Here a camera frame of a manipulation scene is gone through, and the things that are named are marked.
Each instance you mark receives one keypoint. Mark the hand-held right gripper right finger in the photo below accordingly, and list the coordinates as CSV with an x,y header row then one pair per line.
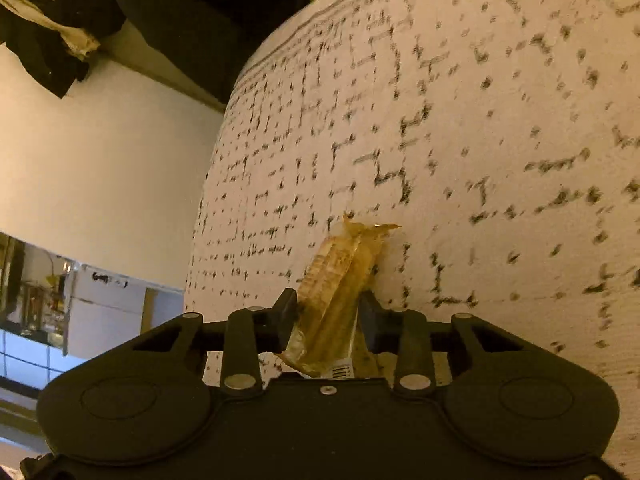
x,y
367,320

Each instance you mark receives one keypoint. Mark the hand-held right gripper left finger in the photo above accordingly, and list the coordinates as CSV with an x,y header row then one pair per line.
x,y
290,320

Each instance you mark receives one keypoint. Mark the yellow wafer snack packet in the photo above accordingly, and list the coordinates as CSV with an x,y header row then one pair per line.
x,y
340,290

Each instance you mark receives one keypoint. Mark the dash-patterned cream bedspread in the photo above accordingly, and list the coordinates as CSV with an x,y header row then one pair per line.
x,y
450,160

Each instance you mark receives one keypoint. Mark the white kitchen counter cabinet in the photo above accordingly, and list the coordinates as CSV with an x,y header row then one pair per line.
x,y
110,305

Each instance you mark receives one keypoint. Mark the black-framed glass window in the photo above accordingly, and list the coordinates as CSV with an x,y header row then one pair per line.
x,y
27,360

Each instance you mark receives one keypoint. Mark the black hanging coat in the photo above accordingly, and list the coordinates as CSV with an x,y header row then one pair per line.
x,y
200,20

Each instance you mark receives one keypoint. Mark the dark hanging clothes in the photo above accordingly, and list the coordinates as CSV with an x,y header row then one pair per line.
x,y
50,35

